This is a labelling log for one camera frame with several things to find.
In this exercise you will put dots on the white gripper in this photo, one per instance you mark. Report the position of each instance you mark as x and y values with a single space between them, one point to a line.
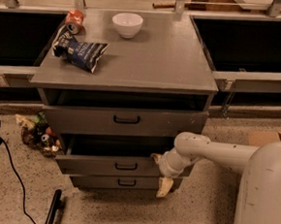
165 167

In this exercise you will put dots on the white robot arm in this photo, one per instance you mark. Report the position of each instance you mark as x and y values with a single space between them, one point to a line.
259 196

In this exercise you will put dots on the grey top drawer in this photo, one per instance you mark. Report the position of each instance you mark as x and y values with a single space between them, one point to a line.
125 121

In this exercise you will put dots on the grey drawer cabinet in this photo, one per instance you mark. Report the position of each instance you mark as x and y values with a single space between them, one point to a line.
161 68

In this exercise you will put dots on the cardboard box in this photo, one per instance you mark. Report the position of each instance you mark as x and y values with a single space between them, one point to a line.
259 138

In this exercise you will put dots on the grey metal railing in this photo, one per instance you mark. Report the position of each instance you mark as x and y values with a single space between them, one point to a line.
242 48

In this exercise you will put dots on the black bar on floor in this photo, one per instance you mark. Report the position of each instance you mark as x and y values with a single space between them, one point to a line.
55 203

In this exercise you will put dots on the trash pile on floor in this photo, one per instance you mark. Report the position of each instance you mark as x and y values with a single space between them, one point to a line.
36 133

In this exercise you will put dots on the white ceramic bowl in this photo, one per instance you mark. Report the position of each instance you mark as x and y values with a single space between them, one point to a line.
127 25

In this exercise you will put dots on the blue chip bag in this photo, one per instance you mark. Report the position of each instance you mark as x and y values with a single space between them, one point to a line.
83 55

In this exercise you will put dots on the wooden stick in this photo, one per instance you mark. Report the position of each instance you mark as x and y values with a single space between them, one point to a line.
163 5

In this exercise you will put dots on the orange soda can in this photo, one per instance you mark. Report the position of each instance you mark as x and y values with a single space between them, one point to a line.
74 21

